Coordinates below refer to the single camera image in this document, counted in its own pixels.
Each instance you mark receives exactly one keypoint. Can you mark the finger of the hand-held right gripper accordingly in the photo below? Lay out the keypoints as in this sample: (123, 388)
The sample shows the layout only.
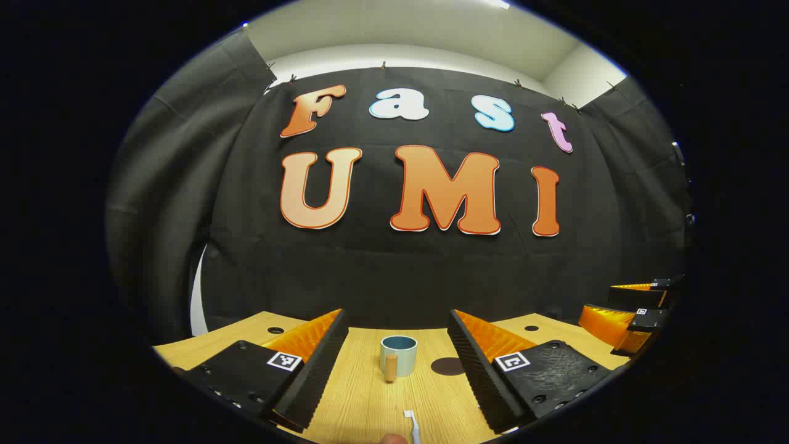
(641, 297)
(607, 324)

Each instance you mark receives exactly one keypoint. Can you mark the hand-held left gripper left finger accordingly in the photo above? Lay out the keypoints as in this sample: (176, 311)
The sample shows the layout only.
(320, 370)

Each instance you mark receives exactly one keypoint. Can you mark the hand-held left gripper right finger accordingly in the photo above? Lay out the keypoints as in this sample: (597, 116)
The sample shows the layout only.
(478, 370)

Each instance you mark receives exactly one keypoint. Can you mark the dark brown round coaster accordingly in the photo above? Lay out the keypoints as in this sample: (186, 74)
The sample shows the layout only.
(445, 366)

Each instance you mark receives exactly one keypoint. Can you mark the white toothbrush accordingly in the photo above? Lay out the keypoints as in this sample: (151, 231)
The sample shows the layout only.
(412, 424)

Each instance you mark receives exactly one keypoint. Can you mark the wooden desktop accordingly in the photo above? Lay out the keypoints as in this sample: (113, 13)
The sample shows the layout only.
(363, 394)

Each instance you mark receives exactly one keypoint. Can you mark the black backdrop cloth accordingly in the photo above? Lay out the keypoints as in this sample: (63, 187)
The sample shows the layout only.
(370, 277)

